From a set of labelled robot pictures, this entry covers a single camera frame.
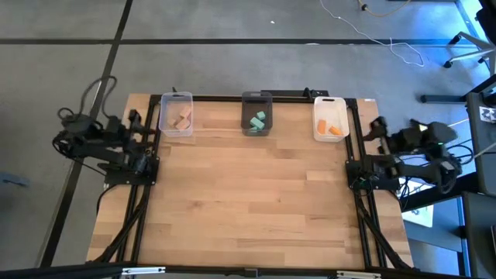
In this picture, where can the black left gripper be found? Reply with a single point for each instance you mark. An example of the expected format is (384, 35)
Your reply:
(124, 131)

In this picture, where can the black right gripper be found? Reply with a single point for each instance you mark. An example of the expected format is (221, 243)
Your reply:
(399, 140)

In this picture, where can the long teal block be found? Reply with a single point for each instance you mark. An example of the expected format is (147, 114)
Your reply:
(257, 123)

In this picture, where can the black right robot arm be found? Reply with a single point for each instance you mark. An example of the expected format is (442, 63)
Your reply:
(418, 170)

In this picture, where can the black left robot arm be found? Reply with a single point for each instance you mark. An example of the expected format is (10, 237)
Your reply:
(89, 149)

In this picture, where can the clear plastic bin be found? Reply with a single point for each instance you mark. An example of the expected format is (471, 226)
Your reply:
(170, 102)

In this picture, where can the white plastic bin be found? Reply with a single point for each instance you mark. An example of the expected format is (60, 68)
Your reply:
(329, 112)

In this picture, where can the white paper sheet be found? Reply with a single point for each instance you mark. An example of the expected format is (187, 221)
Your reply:
(422, 217)

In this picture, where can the black bar at table edge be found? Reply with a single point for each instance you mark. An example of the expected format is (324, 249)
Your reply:
(286, 93)

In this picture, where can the dark grey plastic bin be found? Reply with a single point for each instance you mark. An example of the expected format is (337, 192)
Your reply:
(255, 104)

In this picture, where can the dark grey cabinet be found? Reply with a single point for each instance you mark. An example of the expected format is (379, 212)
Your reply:
(484, 155)

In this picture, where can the black white fiducial tag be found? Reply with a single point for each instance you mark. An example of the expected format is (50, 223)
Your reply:
(489, 114)

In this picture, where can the office chair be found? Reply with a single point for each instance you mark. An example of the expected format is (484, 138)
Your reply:
(489, 17)

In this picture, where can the black aluminium table frame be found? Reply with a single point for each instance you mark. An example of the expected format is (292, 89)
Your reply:
(217, 98)

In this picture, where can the silver metal bracket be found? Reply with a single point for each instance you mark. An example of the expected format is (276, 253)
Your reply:
(358, 275)
(143, 271)

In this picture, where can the small black camera box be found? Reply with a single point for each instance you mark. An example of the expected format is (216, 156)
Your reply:
(251, 272)

